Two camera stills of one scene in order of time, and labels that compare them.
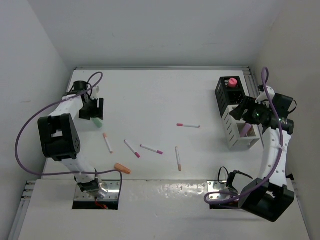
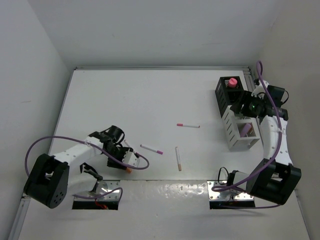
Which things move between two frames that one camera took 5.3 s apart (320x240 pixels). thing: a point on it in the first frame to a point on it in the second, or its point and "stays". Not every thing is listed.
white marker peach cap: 179,166 stays
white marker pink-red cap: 188,125 stays
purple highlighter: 246,129 stays
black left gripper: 97,112 to 111,163
